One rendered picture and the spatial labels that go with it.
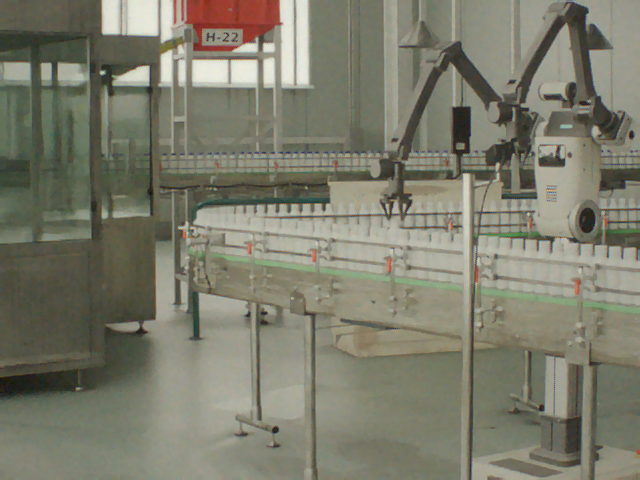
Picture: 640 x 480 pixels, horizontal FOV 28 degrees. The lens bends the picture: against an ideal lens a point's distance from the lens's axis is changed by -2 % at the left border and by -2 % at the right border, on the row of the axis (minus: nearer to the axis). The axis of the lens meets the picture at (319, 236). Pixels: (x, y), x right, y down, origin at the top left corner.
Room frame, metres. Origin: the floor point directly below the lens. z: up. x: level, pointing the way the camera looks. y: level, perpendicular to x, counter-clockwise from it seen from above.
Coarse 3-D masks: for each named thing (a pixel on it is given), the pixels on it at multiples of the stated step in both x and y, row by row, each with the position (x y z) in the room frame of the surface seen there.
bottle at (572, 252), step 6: (570, 246) 4.04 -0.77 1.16; (576, 246) 4.04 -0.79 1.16; (570, 252) 4.04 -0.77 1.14; (576, 252) 4.04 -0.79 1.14; (564, 258) 4.05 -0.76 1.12; (570, 258) 4.03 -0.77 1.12; (576, 258) 4.03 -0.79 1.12; (564, 270) 4.04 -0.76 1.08; (570, 270) 4.03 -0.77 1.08; (576, 270) 4.03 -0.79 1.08; (564, 276) 4.04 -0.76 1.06; (570, 276) 4.03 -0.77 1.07; (564, 282) 4.04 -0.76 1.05; (570, 282) 4.03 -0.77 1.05; (564, 288) 4.04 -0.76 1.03; (570, 288) 4.03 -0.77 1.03; (564, 294) 4.04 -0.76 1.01; (570, 294) 4.03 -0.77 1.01
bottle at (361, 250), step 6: (360, 228) 4.90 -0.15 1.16; (366, 228) 4.90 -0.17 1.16; (360, 234) 4.90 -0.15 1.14; (366, 234) 4.90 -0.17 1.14; (360, 240) 4.89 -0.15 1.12; (366, 240) 4.88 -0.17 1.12; (360, 246) 4.89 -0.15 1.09; (366, 246) 4.88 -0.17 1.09; (360, 252) 4.89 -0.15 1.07; (366, 252) 4.88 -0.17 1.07; (360, 258) 4.89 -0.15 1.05; (366, 258) 4.89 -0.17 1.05; (360, 264) 4.89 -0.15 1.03; (366, 264) 4.88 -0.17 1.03; (360, 270) 4.89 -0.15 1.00; (366, 270) 4.89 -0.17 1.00
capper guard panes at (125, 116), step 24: (120, 72) 10.02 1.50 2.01; (144, 72) 10.14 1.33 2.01; (120, 96) 10.02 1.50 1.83; (144, 96) 10.14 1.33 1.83; (120, 120) 10.02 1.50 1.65; (144, 120) 10.14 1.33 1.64; (120, 144) 10.02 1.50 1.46; (144, 144) 10.14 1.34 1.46; (120, 168) 10.02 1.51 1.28; (144, 168) 10.14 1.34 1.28; (120, 192) 10.02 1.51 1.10; (144, 192) 10.14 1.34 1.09; (120, 216) 10.02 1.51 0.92
